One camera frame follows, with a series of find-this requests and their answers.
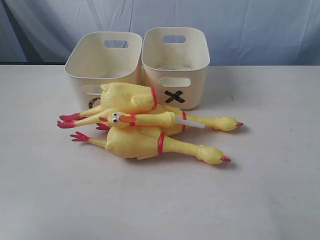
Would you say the whole rubber chicken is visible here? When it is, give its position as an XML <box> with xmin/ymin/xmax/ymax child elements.
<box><xmin>95</xmin><ymin>104</ymin><xmax>244</xmax><ymax>138</ymax></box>
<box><xmin>71</xmin><ymin>127</ymin><xmax>231</xmax><ymax>165</ymax></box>

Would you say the headless yellow rubber chicken body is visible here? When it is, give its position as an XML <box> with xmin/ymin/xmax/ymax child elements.
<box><xmin>57</xmin><ymin>82</ymin><xmax>158</xmax><ymax>129</ymax></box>

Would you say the cream bin marked X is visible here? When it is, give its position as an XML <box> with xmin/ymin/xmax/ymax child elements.
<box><xmin>141</xmin><ymin>27</ymin><xmax>210</xmax><ymax>110</ymax></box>

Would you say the cream bin marked O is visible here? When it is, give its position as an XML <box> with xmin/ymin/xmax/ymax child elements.
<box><xmin>64</xmin><ymin>31</ymin><xmax>143</xmax><ymax>111</ymax></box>

